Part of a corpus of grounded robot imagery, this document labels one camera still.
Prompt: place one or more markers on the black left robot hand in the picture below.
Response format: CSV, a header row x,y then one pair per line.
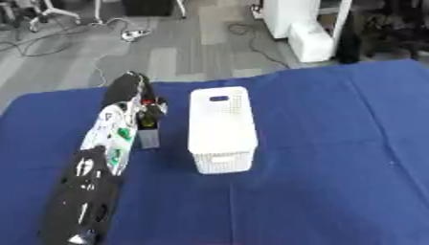
x,y
124,87

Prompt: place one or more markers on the grey rectangular block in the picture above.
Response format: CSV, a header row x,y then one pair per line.
x,y
148,139

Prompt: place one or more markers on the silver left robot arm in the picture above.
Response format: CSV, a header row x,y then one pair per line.
x,y
106,140

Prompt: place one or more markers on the white box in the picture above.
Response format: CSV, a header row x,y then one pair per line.
x,y
310,41

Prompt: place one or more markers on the white power strip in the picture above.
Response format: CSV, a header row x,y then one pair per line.
x,y
134,33

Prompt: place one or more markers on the black bin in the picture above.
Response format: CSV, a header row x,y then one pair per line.
x,y
147,7

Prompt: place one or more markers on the white chair base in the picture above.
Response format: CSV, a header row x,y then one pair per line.
x,y
51,13

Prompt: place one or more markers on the white perforated plastic basket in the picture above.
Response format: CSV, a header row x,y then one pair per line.
x,y
222,127

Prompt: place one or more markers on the white cabinet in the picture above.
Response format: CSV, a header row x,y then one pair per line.
x,y
293,16

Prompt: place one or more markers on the black office chair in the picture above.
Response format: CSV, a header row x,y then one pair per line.
x,y
391,28

